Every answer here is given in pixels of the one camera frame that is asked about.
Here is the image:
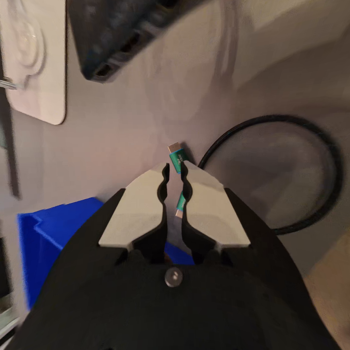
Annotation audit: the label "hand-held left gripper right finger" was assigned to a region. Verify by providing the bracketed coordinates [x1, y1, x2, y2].
[180, 161, 251, 265]

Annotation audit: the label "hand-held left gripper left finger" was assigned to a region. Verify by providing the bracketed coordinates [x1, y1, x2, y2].
[98, 163, 170, 264]

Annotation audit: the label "black usb cable green plugs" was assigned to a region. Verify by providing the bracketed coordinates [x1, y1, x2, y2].
[167, 115, 343, 236]

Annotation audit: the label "dark grey usb hub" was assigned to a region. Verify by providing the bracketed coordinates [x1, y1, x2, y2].
[66, 0, 192, 82]

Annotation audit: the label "blue plastic bin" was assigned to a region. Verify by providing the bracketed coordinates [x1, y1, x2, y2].
[17, 197, 195, 311]

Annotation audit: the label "dark grey panel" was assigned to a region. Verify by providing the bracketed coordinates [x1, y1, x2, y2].
[0, 90, 21, 199]

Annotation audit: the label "rounded wooden board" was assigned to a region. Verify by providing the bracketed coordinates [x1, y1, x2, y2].
[0, 0, 68, 125]

